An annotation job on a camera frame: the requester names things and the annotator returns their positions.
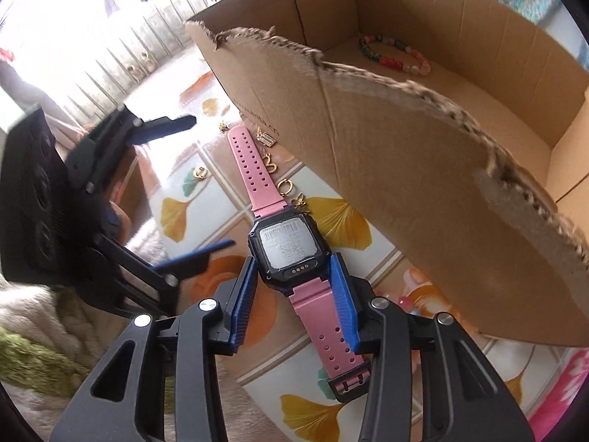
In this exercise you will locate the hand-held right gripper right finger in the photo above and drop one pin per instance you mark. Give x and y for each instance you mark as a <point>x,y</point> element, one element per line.
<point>345,306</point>

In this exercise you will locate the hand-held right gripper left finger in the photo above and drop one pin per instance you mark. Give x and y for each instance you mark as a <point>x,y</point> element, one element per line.
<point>241,306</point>

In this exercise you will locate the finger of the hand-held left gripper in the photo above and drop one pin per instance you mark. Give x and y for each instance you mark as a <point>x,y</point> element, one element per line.
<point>165,125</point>
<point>193,260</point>

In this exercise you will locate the gold hoop earring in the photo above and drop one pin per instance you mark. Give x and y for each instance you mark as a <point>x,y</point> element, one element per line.
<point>280,187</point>
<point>270,158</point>
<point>195,173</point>

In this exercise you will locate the gold butterfly earring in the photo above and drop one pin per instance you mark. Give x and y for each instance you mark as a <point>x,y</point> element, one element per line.
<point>224,125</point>
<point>299,201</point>

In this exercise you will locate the gold pendant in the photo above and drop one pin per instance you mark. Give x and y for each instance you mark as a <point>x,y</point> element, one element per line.
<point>266,138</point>

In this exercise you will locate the brown cardboard box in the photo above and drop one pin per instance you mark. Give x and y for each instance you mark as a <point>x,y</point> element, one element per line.
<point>391,170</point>

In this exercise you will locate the leaf and cup print tablecloth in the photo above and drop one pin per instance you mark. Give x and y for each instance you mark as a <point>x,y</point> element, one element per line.
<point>216,202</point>

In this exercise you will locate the window railing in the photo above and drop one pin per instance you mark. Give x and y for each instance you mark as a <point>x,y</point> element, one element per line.
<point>138,37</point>

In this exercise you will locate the fluffy white green cloth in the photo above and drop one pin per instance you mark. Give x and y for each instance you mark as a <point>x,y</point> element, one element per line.
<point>37,317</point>

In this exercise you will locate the dark pink floral quilt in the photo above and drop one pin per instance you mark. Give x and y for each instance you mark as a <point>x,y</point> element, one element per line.
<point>566,386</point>

